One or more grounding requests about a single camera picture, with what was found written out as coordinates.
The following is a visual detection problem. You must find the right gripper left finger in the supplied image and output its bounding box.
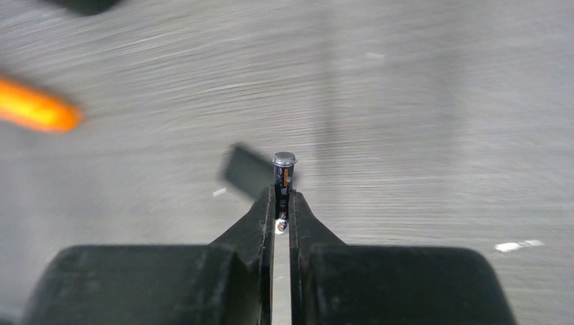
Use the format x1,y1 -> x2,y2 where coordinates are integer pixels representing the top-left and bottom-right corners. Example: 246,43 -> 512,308
21,187 -> 275,324

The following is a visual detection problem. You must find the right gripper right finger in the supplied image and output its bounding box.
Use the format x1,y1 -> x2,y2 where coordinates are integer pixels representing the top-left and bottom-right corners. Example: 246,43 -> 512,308
289,192 -> 516,324

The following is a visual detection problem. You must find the orange marker pen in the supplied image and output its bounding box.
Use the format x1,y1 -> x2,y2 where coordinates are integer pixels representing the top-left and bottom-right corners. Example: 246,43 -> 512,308
1,76 -> 83,133

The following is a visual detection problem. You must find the black battery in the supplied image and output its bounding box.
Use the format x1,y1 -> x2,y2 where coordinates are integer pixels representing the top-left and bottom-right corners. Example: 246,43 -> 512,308
273,152 -> 297,234

